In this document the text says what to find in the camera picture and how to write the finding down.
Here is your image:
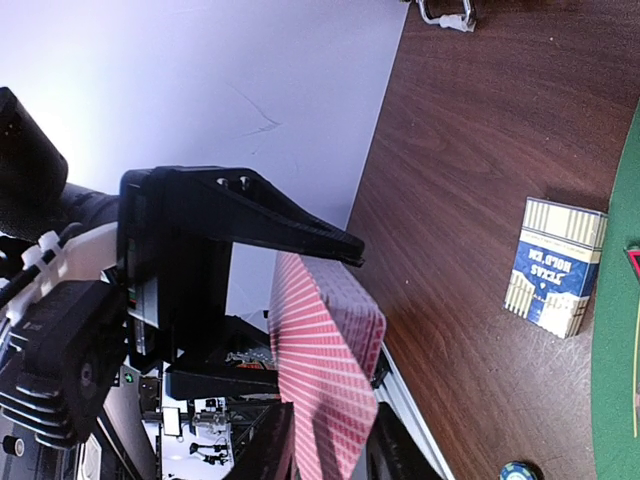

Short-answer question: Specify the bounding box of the black poker chip case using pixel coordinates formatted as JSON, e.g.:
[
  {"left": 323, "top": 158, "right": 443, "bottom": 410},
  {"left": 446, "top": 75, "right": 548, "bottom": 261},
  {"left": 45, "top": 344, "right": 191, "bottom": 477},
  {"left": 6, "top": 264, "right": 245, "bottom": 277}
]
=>
[{"left": 399, "top": 0, "right": 479, "bottom": 34}]

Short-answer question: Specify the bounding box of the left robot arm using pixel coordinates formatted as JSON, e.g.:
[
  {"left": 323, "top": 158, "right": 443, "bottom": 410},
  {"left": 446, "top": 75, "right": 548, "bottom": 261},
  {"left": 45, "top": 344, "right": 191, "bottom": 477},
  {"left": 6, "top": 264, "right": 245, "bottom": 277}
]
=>
[{"left": 1, "top": 88, "right": 364, "bottom": 450}]

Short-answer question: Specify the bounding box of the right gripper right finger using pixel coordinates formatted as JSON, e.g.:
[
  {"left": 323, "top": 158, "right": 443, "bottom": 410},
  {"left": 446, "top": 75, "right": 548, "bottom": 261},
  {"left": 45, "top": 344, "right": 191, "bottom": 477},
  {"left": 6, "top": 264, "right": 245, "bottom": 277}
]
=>
[{"left": 367, "top": 412, "right": 441, "bottom": 480}]

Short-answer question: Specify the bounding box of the gold card deck box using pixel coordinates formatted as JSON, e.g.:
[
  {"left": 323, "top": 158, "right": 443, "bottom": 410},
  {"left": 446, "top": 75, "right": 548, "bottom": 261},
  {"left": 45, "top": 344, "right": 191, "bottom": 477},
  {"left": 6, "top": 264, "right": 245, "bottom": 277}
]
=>
[{"left": 503, "top": 197, "right": 608, "bottom": 339}]

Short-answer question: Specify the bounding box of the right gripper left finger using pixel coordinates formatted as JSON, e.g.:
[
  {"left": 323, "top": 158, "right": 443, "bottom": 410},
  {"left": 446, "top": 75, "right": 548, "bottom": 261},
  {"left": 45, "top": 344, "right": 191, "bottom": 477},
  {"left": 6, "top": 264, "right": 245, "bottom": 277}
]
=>
[{"left": 227, "top": 403, "right": 297, "bottom": 480}]

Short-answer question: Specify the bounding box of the green round poker mat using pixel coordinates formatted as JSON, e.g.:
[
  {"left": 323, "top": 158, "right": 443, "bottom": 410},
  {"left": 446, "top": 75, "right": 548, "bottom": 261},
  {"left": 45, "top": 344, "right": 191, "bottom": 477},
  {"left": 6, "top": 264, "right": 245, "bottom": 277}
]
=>
[{"left": 591, "top": 113, "right": 639, "bottom": 479}]

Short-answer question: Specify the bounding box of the black red triangle token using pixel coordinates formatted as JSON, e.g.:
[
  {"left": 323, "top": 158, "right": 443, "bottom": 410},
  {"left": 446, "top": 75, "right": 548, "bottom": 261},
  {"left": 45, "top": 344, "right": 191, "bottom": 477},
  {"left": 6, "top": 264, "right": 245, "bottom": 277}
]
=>
[{"left": 625, "top": 245, "right": 640, "bottom": 280}]

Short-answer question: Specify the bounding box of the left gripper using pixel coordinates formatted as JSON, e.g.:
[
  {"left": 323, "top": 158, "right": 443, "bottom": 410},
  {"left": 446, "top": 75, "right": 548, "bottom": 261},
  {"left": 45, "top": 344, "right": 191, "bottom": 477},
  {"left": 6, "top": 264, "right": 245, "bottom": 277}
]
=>
[{"left": 1, "top": 167, "right": 365, "bottom": 450}]

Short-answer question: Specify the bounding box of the red playing card deck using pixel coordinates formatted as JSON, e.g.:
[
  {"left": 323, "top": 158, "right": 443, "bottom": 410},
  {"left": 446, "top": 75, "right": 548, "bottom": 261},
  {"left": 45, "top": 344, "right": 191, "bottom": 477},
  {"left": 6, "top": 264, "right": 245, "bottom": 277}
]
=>
[{"left": 267, "top": 253, "right": 387, "bottom": 479}]

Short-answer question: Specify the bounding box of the green blue chip stack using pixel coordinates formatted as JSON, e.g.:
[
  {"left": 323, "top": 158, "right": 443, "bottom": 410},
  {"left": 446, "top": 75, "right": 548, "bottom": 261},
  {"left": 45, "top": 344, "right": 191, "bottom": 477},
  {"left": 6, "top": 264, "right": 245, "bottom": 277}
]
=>
[{"left": 499, "top": 461, "right": 543, "bottom": 480}]

